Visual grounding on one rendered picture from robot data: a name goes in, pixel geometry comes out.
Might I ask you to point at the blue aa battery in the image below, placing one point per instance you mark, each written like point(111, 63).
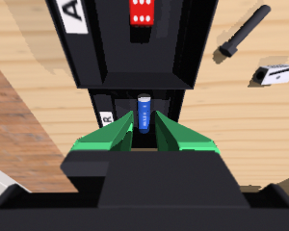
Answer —
point(144, 112)

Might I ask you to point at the black rack of bins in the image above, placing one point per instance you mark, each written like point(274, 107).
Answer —
point(162, 60)

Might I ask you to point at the dark grey bolt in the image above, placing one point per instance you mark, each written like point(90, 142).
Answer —
point(229, 48)

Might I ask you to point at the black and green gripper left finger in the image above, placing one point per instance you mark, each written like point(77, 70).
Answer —
point(110, 136)

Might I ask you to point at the red die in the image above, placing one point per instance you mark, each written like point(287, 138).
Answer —
point(141, 13)

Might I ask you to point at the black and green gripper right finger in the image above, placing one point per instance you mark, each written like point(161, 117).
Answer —
point(179, 137)

